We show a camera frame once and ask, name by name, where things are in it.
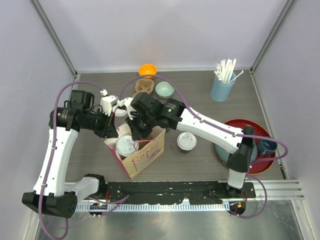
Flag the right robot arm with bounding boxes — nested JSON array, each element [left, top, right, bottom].
[[123, 92, 254, 198]]

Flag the blue plate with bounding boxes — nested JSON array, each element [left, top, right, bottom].
[[213, 142, 258, 165]]

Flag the white wrapped straws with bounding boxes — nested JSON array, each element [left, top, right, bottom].
[[214, 58, 244, 84]]

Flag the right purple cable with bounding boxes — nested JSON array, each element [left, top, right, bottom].
[[119, 74, 289, 221]]

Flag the white cup lid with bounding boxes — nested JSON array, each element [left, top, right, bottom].
[[177, 132, 197, 150], [115, 135, 139, 158], [112, 106, 128, 118]]

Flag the blue straw holder cup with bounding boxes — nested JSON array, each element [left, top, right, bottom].
[[209, 76, 236, 102]]

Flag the purple cable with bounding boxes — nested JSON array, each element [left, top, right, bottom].
[[119, 74, 289, 221], [38, 80, 130, 240]]

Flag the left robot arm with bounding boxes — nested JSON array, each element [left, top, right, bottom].
[[22, 90, 118, 219]]

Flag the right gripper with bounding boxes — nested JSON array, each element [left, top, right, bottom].
[[125, 111, 156, 142]]

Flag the orange bowl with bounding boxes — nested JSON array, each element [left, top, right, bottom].
[[138, 63, 157, 76]]

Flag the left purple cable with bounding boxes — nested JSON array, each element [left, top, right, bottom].
[[38, 80, 130, 240]]

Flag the dark blue mug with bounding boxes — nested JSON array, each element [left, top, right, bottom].
[[256, 139, 278, 157]]

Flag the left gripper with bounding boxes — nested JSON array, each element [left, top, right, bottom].
[[81, 108, 119, 139]]

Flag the light green bowl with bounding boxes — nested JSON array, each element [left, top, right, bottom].
[[155, 81, 175, 99]]

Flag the cardboard cup carrier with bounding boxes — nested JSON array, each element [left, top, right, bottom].
[[132, 78, 155, 98]]

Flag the pink paper gift bag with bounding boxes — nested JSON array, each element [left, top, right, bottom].
[[104, 123, 166, 179]]

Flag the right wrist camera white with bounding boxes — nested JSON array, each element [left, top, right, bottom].
[[116, 97, 136, 120]]

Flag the red round tray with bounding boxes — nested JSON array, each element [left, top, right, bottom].
[[214, 118, 276, 175]]

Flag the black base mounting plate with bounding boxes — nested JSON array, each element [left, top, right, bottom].
[[104, 181, 256, 205]]

